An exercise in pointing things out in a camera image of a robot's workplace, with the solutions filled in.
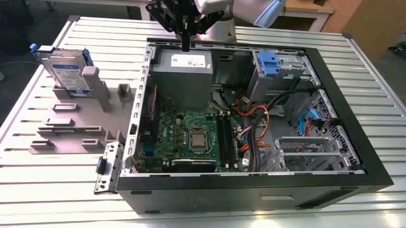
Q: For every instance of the black chair base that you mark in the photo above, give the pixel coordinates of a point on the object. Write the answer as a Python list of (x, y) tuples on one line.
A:
[(399, 49)]

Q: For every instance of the white framed desk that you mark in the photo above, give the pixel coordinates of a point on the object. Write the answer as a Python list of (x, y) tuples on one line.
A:
[(144, 13)]

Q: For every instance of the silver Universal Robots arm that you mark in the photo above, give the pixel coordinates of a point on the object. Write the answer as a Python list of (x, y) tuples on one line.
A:
[(222, 31)]

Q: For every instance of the green RAM stick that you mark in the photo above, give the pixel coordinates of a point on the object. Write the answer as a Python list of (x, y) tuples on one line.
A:
[(64, 130)]

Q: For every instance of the grey metal drive cage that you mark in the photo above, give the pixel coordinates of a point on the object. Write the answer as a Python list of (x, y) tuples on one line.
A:
[(263, 88)]

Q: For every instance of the silver CPU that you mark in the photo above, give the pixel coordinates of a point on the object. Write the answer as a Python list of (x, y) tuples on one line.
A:
[(198, 139)]

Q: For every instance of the black RAM slot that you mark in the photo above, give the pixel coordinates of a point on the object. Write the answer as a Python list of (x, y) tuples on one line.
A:
[(222, 140), (231, 140)]

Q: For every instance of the green motherboard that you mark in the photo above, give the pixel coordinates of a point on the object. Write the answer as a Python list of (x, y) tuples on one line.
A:
[(172, 118)]

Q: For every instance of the grey metal slot bracket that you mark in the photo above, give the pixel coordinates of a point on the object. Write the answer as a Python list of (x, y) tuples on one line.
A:
[(111, 152)]

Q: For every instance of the black CPU socket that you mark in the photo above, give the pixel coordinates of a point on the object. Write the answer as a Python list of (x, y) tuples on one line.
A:
[(198, 129)]

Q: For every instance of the hard disk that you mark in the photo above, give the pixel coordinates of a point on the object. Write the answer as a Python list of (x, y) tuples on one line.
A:
[(67, 73)]

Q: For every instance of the wooden top desk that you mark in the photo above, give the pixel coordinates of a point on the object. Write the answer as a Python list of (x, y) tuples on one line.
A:
[(307, 10)]

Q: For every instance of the blue drive latch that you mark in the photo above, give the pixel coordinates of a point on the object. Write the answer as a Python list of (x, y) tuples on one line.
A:
[(269, 64)]

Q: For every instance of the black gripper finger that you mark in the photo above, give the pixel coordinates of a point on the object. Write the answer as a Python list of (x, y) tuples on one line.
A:
[(204, 26), (164, 21)]

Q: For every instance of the grey power supply unit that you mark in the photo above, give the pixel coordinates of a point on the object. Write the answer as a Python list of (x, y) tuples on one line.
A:
[(180, 90)]

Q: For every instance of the black graphics card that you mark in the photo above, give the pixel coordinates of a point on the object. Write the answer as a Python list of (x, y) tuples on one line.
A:
[(190, 166)]

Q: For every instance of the grey parts rack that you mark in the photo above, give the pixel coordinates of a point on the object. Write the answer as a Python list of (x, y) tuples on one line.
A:
[(86, 118)]

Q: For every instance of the black open PC case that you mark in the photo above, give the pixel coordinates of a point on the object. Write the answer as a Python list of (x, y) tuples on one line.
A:
[(222, 194)]

